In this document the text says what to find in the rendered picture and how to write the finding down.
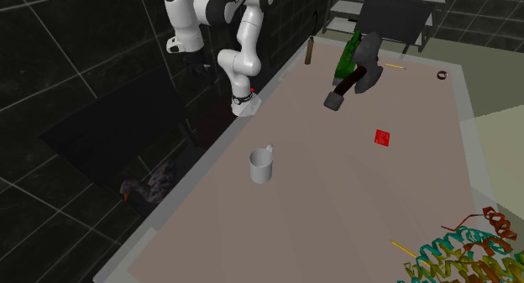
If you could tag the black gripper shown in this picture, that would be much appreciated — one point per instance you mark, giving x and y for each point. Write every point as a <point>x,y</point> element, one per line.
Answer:
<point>197,64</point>

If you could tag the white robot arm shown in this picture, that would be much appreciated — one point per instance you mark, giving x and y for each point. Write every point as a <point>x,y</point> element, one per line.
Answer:
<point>244,36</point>

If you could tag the grey mug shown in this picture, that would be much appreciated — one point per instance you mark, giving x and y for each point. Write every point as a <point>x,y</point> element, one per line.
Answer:
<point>260,169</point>

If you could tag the dark duck figure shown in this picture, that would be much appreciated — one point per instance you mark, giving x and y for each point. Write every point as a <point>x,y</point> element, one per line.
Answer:
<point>157,182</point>

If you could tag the green bottle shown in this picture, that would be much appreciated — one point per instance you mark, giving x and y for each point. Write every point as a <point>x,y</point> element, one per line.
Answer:
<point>346,61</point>

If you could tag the short yellow pencil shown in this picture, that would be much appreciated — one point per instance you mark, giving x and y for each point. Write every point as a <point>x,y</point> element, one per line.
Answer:
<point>395,66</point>

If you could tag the red square block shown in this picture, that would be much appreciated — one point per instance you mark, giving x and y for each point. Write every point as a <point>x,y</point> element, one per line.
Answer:
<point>382,137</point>

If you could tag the grey metal shelf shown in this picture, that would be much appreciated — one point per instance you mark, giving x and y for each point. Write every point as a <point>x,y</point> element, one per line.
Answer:
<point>393,20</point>

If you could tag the long yellow pencil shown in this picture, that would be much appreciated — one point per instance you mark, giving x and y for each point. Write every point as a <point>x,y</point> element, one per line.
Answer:
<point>405,250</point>

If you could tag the multicoloured ribbon coil model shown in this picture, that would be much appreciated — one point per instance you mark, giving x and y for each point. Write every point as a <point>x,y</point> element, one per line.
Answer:
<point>471,253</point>

